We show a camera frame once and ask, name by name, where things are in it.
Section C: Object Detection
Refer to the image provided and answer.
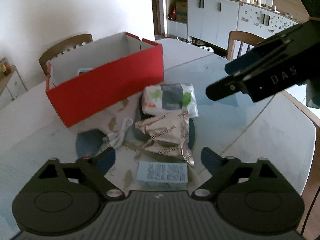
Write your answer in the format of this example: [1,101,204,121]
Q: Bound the white green tissue pack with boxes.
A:
[141,83,199,118]

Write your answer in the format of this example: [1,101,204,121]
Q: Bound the silver foil bag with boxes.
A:
[135,109,194,167]

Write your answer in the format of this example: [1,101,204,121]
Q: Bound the light blue small carton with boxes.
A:
[136,161,189,190]

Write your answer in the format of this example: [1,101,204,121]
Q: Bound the red cardboard box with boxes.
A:
[46,32,164,127]

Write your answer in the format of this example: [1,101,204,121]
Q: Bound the wooden chair right side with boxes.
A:
[226,31,265,61]

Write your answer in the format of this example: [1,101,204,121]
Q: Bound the wooden chair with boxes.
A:
[39,34,93,76]
[226,31,265,61]

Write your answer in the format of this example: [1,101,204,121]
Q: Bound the white slippers pair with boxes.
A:
[200,45,214,53]

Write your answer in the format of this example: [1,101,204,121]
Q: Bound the white tall storage cabinets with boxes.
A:
[167,0,297,49]

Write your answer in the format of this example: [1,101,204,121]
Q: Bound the dark wooden door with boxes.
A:
[151,0,162,36]

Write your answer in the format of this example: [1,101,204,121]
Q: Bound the white low drawer cabinet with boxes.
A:
[0,65,28,109]

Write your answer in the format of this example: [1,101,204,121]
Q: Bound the wooden chair far side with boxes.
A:
[39,34,93,76]

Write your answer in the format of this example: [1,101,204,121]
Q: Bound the white coiled cable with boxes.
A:
[102,116,134,149]

